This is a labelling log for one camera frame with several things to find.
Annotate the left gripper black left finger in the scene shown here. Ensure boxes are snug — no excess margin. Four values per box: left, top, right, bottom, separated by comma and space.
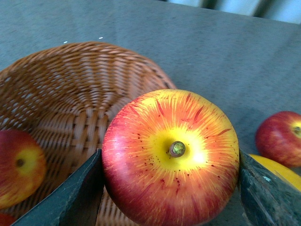
13, 149, 104, 226

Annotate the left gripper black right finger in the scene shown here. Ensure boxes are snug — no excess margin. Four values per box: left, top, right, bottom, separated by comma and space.
238, 150, 301, 226

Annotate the red apple low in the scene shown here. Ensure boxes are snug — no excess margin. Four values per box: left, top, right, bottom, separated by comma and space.
255, 111, 301, 168

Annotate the red yellow apple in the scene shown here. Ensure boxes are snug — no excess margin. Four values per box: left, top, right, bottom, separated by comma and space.
102, 89, 239, 226
0, 129, 47, 209
0, 213, 16, 226

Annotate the yellow banana near apple basket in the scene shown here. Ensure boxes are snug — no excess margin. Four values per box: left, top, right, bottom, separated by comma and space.
250, 154, 301, 191

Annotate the orange wicker basket with apples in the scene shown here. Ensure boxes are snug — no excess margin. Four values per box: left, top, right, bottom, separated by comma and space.
0, 42, 175, 226

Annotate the grey pleated curtain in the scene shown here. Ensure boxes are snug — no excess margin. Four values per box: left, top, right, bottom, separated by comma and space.
169, 0, 301, 24

